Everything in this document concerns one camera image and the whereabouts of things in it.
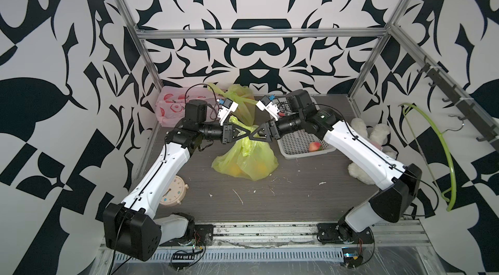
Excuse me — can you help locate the green avocado plastic bag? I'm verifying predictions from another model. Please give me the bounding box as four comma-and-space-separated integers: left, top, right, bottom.
211, 137, 279, 181

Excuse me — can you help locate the white plastic basket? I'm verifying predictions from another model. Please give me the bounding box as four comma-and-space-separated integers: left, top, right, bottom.
278, 130, 336, 160

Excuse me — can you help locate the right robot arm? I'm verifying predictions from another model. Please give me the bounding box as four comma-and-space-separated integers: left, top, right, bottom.
249, 89, 422, 233

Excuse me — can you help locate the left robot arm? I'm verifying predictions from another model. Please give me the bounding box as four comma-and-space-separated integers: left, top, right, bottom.
103, 98, 250, 261

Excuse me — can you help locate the pink plastic bag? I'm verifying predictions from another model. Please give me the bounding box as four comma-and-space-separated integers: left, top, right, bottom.
155, 86, 216, 128

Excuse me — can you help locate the peach back basket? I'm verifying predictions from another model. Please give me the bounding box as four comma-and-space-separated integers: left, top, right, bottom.
309, 142, 323, 152

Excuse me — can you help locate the beige alarm clock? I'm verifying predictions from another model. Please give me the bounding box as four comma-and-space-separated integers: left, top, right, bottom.
160, 176, 189, 207

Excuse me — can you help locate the plush bunny toy pink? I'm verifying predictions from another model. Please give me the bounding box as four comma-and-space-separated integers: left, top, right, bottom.
346, 118, 398, 186

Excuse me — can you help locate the green hoop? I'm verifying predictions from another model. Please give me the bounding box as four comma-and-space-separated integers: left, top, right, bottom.
399, 103, 457, 212

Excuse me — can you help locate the black hook rack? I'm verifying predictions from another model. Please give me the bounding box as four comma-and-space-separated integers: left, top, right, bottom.
418, 55, 498, 151

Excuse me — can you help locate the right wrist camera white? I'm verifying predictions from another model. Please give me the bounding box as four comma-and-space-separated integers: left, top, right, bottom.
256, 95, 287, 121

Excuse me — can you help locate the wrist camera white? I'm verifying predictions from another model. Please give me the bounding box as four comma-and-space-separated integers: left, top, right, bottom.
256, 95, 287, 121
217, 98, 239, 126

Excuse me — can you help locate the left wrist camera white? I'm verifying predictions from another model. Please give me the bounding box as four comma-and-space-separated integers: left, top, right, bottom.
217, 98, 239, 126

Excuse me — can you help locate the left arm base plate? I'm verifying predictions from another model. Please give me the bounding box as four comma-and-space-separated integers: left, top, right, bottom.
170, 224, 214, 246

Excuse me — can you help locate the aluminium frame bar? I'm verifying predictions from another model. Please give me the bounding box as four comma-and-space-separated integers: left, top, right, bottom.
136, 28, 387, 40

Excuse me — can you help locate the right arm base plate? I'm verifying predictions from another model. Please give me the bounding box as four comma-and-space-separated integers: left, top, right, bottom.
317, 223, 375, 245

